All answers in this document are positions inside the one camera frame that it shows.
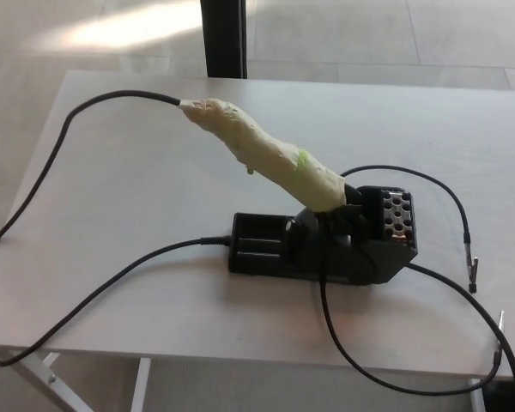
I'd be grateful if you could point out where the black soldering iron cable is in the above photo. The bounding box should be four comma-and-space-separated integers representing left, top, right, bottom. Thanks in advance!
0, 88, 184, 280

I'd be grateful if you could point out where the white diagonal table leg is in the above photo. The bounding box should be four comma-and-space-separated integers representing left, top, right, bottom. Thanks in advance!
0, 348, 61, 412

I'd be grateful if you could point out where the white straight table leg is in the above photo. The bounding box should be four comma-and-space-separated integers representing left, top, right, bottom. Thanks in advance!
130, 356, 152, 412
465, 378, 486, 412

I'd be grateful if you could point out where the black vertical pillar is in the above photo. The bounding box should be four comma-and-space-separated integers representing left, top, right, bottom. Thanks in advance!
199, 0, 248, 80

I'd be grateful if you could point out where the black cable from base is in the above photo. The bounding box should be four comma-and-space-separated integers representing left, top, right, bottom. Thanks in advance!
406, 262, 515, 412

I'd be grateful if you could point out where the tape-wrapped soldering iron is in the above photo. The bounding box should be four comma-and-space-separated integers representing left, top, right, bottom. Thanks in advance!
179, 97, 361, 215

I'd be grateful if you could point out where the black soldering station base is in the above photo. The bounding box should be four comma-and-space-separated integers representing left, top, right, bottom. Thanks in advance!
227, 184, 420, 287

